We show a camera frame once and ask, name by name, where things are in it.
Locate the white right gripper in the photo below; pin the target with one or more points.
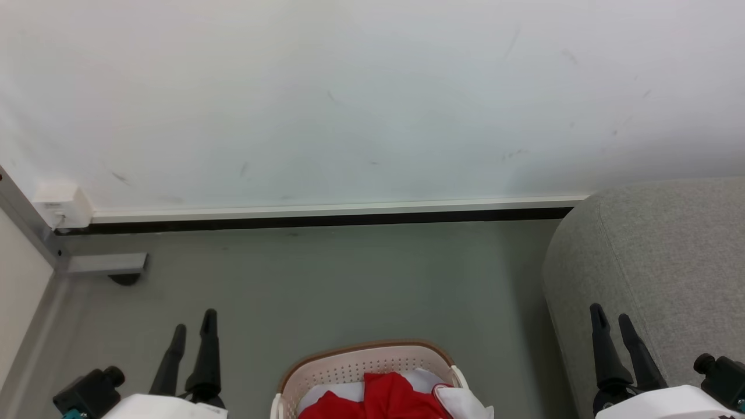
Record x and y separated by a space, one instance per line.
669 406

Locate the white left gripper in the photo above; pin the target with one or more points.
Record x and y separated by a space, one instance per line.
163 408

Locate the grey upholstered seat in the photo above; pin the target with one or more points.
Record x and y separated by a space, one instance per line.
657 279

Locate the black round foot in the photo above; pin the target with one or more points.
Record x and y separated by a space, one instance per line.
125 279

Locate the cream laundry basket brown rim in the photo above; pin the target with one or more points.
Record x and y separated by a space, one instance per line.
355 365

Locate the cream partition panel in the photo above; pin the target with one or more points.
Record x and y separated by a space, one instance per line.
17 291

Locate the white and black baseboard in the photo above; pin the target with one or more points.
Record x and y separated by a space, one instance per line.
326 214

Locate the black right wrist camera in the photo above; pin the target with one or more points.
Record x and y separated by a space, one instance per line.
724 378

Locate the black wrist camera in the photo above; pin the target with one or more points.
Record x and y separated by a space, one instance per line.
87 397
724 378

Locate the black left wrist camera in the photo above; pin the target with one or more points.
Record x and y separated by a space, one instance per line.
87 397

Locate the white wall socket box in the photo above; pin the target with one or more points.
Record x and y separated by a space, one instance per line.
64 203

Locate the aluminium partition frame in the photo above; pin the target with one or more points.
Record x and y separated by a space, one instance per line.
26 224

